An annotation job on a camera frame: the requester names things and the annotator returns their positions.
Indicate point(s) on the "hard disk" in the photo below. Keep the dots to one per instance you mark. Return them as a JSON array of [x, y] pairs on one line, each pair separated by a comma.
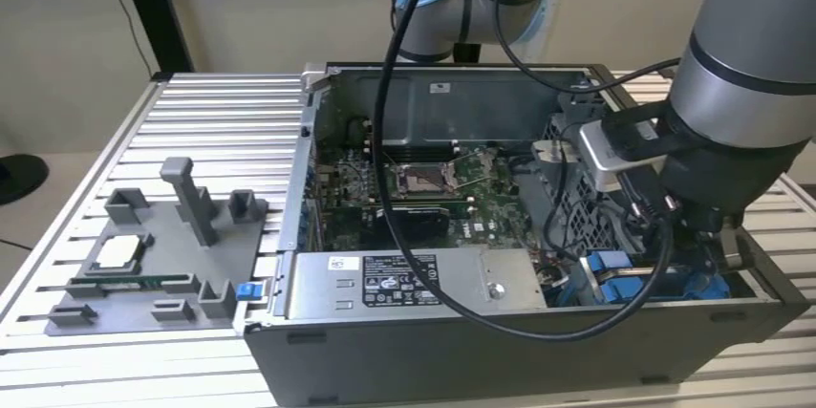
[[608, 265]]

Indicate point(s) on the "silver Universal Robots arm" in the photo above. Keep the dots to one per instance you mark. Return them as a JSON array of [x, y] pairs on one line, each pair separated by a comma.
[[733, 69]]

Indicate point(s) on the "grey metal disk bay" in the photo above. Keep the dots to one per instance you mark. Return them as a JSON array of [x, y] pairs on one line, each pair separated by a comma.
[[561, 188]]

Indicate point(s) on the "blue plastic bay clip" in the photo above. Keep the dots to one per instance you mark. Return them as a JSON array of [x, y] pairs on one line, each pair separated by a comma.
[[621, 291]]

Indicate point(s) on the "green motherboard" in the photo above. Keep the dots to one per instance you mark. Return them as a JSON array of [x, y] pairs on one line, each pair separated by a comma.
[[484, 217]]

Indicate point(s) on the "metal locking lever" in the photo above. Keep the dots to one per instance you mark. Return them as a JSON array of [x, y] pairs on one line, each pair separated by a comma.
[[474, 182]]

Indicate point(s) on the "silver power supply unit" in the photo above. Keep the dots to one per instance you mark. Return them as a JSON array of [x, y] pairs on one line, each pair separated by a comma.
[[458, 284]]

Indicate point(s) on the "black graphics card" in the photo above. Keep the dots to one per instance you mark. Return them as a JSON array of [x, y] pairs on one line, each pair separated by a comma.
[[420, 224]]

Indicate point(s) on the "CPU socket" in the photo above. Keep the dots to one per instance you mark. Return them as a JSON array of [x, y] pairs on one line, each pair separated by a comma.
[[424, 181]]

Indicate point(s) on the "dark grey PC case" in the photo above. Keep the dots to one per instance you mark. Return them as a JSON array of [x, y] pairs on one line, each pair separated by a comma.
[[445, 360]]

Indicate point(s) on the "blue case latch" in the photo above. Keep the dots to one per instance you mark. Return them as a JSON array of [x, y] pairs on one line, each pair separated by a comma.
[[248, 292]]

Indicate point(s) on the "grey plastic parts rack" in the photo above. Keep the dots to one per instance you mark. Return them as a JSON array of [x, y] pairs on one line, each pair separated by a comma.
[[165, 260]]

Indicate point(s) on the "green RAM stick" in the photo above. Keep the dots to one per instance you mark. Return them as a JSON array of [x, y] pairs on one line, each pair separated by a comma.
[[126, 281]]

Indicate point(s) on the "silver CPU chip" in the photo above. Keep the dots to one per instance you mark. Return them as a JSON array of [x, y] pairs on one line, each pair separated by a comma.
[[117, 253]]

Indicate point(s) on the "black round stand base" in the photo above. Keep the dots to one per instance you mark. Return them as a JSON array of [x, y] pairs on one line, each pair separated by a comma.
[[21, 178]]

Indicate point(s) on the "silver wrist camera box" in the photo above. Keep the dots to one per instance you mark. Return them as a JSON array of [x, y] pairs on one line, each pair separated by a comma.
[[602, 159]]

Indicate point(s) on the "black metal post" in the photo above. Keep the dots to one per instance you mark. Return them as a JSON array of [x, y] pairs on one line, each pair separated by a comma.
[[156, 11]]

